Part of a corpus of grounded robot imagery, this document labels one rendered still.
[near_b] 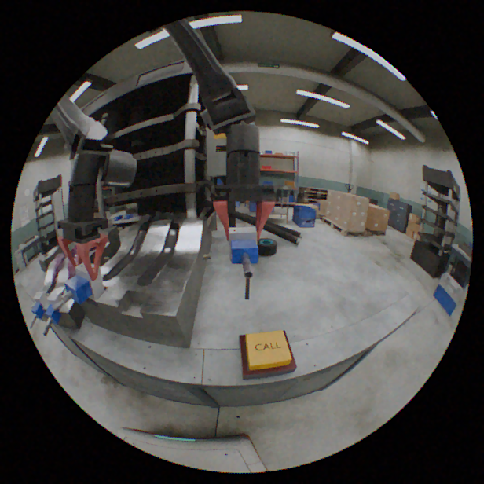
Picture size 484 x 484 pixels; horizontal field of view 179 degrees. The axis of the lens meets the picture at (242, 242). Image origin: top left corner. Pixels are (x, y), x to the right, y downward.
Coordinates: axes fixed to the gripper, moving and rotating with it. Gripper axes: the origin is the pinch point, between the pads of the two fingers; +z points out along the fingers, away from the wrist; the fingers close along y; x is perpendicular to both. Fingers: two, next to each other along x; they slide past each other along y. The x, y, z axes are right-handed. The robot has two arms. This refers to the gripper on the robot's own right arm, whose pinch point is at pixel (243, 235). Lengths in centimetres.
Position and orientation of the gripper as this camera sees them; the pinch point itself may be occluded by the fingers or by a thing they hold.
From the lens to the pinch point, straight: 29.7
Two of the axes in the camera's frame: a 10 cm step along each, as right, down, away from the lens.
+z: 0.0, 9.4, 3.4
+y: -10.0, 0.2, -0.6
